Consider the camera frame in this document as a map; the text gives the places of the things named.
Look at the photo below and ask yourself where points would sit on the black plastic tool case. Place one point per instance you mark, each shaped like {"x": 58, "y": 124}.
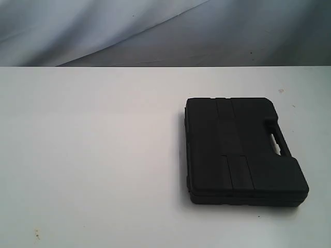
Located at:
{"x": 237, "y": 155}

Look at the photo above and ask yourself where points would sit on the grey backdrop cloth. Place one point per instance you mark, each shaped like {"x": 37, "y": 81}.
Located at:
{"x": 165, "y": 33}

